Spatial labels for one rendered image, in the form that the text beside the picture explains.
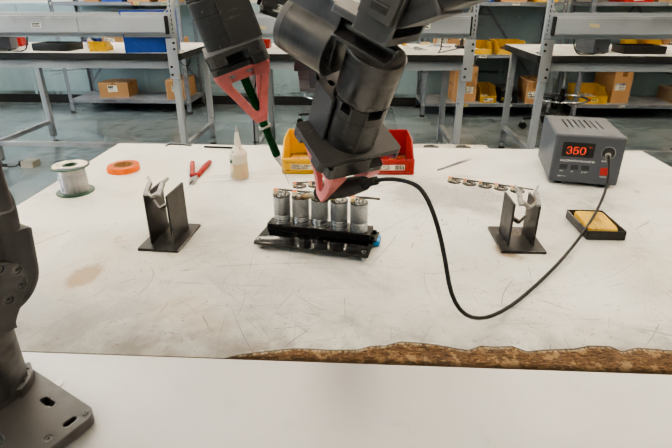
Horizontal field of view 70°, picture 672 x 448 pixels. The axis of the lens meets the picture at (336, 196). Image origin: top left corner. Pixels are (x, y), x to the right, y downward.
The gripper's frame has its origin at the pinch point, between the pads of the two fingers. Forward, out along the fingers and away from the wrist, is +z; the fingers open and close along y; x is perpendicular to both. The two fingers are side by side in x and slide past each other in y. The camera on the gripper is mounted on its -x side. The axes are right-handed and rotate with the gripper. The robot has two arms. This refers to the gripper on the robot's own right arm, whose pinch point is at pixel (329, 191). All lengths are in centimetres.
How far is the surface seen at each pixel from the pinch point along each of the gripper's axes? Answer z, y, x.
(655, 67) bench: 65, -279, -82
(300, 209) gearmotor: 8.8, 0.0, -4.6
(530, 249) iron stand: 3.6, -24.9, 14.4
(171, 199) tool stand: 10.5, 15.5, -12.5
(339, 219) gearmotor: 7.7, -3.9, -0.7
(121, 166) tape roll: 34, 17, -43
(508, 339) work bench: -1.2, -8.1, 24.1
